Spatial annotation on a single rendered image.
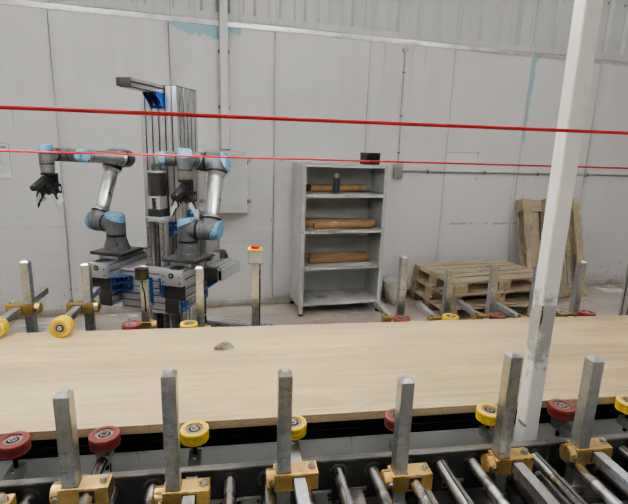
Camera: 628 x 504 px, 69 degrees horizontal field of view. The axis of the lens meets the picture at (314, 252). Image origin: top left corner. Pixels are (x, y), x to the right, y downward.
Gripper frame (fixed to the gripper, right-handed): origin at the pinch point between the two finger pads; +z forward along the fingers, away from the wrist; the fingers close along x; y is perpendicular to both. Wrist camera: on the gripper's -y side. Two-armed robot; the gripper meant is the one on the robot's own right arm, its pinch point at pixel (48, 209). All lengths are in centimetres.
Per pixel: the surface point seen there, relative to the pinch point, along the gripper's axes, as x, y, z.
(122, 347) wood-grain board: -93, -64, 42
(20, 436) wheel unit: -104, -121, 41
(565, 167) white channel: -240, -68, -34
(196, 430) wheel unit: -147, -105, 41
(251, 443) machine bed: -159, -92, 52
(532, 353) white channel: -239, -67, 21
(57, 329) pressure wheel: -63, -65, 38
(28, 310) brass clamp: -35, -52, 37
